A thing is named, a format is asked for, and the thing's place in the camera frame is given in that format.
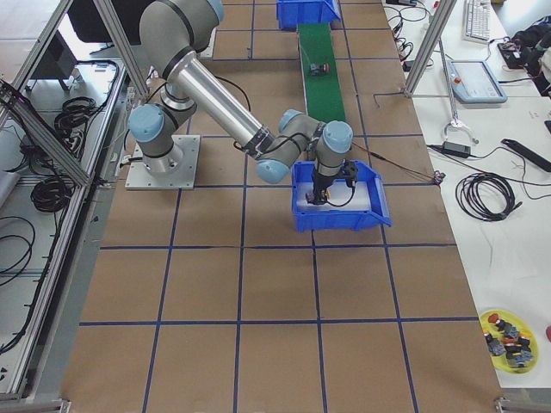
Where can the right blue plastic bin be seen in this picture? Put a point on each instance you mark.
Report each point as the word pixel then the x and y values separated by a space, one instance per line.
pixel 340 219

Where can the teach pendant tablet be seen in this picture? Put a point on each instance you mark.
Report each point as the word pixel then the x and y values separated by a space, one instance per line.
pixel 473 82

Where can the blue plastic bin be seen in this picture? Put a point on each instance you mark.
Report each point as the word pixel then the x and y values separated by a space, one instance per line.
pixel 340 219
pixel 291 13

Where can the black power adapter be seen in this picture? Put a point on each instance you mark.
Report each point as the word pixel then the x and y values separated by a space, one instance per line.
pixel 456 150

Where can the green conveyor belt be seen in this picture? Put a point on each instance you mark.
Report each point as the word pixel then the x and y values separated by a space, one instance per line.
pixel 322 94

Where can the left blue plastic bin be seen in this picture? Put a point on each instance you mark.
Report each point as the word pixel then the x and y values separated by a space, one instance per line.
pixel 291 13

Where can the white keyboard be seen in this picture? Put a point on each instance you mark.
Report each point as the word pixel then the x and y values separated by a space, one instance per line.
pixel 476 20

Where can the red push button switch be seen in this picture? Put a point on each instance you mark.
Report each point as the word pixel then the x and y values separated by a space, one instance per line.
pixel 319 70

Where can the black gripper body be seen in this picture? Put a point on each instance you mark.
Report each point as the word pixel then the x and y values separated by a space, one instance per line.
pixel 321 182

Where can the yellow push button switch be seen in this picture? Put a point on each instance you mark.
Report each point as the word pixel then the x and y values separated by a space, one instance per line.
pixel 317 198

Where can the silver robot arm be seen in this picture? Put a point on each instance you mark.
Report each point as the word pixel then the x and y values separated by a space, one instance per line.
pixel 172 33

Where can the white foam pad right bin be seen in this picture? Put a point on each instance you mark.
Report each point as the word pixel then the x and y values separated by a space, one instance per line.
pixel 339 193

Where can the aluminium frame post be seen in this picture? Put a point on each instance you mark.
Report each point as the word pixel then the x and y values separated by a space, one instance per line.
pixel 432 36

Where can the yellow plate of buttons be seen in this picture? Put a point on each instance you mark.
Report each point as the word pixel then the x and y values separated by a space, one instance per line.
pixel 510 342

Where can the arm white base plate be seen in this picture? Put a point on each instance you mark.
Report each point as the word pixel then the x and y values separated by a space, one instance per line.
pixel 173 171

